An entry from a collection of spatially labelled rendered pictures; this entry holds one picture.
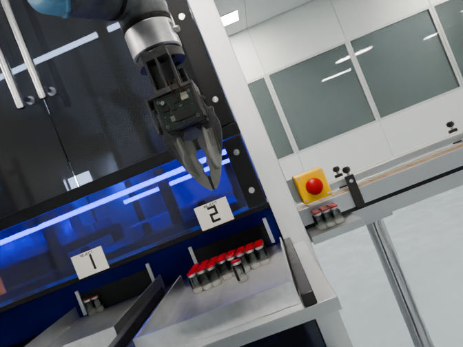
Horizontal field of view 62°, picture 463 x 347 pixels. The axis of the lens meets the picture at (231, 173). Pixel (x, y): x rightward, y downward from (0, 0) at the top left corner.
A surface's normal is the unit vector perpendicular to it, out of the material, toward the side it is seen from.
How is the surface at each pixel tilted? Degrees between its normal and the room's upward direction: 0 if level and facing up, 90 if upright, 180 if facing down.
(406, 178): 90
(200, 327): 90
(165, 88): 90
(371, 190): 90
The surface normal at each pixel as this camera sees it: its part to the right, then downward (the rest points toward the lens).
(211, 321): -0.07, 0.03
